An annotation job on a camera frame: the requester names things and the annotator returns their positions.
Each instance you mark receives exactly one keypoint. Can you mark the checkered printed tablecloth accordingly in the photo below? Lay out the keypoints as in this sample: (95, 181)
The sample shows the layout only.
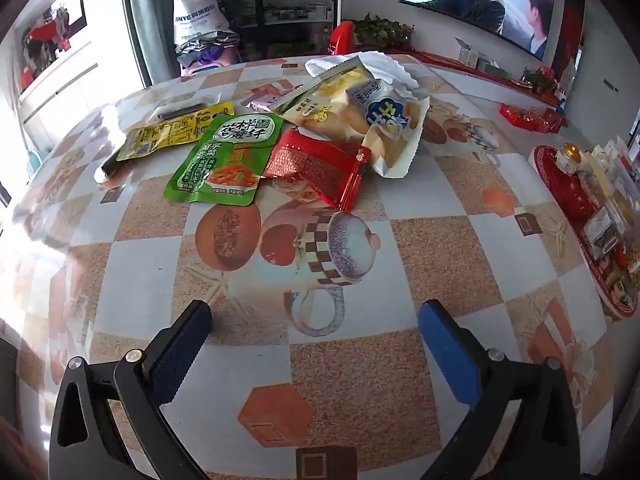
(425, 260)

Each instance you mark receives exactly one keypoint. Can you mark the red mesh-print snack packet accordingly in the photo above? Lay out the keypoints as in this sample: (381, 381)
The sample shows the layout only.
(310, 165)

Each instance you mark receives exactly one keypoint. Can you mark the small grey box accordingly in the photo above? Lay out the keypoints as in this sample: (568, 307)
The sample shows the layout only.
(602, 230)

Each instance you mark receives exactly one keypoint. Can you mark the clear packet of yellow pastries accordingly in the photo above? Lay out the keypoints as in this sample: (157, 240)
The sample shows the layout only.
(325, 95)

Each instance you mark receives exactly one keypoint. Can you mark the red round tray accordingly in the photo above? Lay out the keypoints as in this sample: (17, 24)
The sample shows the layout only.
(565, 190)

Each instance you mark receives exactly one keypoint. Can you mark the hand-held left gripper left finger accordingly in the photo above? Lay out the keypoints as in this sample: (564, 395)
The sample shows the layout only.
(180, 355)

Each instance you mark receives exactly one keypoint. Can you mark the glass door cabinet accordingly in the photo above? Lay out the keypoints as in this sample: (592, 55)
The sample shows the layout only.
(290, 0)

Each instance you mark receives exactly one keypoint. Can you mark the framed wall picture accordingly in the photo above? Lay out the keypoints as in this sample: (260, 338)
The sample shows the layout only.
(50, 35)

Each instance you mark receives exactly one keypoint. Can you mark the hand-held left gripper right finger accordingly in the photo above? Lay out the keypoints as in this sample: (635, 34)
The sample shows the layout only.
(447, 355)

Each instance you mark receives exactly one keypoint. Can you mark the green snack packet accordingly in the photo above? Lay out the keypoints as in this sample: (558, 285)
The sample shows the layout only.
(220, 160)

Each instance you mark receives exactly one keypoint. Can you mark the red plastic chair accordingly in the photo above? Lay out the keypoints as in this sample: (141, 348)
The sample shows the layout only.
(342, 37)

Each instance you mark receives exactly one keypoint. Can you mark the red gift box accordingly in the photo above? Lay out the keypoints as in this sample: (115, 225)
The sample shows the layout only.
(553, 120)
(520, 114)

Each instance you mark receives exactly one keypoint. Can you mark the yellow snack packet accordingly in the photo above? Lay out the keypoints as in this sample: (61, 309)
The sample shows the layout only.
(165, 132)

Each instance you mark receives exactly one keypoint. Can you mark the small white box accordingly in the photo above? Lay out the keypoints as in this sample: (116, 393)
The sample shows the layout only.
(470, 52)

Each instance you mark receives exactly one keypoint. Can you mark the white scalloped wrapper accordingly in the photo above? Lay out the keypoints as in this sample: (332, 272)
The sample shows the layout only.
(385, 67)

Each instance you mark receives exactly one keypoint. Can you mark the glass jar with yellow lid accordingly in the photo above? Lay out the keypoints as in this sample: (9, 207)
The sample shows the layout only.
(568, 157)

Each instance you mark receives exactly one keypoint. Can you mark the green potted plant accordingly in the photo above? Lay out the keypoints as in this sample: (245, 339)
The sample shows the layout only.
(382, 32)

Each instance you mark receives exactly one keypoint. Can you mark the potted red flowers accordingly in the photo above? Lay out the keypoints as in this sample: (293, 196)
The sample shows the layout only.
(541, 80)

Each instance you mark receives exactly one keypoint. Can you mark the white shopping bag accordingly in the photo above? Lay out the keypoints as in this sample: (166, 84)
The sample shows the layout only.
(200, 15)

